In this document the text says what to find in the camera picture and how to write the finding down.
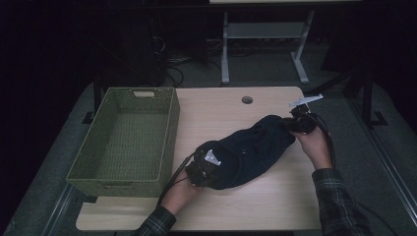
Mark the white metal rack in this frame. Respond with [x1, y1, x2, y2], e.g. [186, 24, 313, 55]
[208, 0, 362, 86]

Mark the person's right hand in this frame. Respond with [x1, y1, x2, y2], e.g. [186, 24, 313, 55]
[292, 125, 334, 171]

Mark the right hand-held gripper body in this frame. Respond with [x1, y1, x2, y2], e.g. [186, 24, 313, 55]
[288, 93, 325, 135]

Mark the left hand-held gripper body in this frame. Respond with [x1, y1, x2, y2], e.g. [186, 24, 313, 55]
[184, 148, 221, 188]

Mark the green woven basket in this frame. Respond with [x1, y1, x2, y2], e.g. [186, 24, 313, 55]
[66, 87, 181, 199]

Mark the person's left hand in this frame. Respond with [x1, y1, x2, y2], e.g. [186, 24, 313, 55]
[160, 178, 205, 216]

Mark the dark navy printed shirt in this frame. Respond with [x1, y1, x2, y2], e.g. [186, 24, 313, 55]
[192, 114, 297, 191]

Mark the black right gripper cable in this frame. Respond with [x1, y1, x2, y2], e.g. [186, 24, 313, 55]
[307, 110, 337, 170]

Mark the tangle of floor cables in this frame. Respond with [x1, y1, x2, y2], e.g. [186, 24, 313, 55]
[149, 34, 224, 89]

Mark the metal floor rail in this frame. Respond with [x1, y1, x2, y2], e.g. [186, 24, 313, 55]
[346, 96, 417, 228]
[41, 182, 81, 236]

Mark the black floor cable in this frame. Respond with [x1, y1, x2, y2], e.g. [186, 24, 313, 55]
[356, 201, 399, 236]

